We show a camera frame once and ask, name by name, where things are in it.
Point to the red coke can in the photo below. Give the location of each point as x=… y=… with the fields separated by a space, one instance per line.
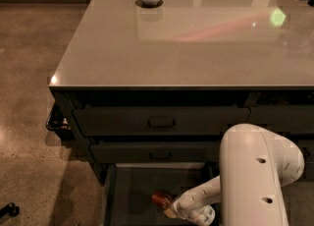
x=162 y=199

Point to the bottom right drawer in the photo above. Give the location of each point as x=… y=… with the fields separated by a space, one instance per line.
x=308 y=174

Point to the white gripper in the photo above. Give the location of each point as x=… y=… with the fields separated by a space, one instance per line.
x=182 y=205

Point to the middle left drawer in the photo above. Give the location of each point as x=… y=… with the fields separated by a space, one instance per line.
x=156 y=152

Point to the dark drawer cabinet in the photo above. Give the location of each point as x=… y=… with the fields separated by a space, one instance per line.
x=186 y=53

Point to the middle right drawer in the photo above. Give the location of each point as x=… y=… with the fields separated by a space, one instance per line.
x=307 y=148

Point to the black side handle bar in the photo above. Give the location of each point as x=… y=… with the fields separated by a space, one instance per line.
x=56 y=121

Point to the open bottom left drawer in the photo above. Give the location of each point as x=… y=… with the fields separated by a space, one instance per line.
x=127 y=197

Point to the top right drawer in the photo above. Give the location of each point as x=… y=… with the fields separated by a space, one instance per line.
x=294 y=119

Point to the top left drawer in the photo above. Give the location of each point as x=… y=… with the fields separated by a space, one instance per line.
x=157 y=121

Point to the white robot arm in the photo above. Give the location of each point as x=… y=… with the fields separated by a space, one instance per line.
x=254 y=165

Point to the black object on floor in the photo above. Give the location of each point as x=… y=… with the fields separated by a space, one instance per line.
x=9 y=209

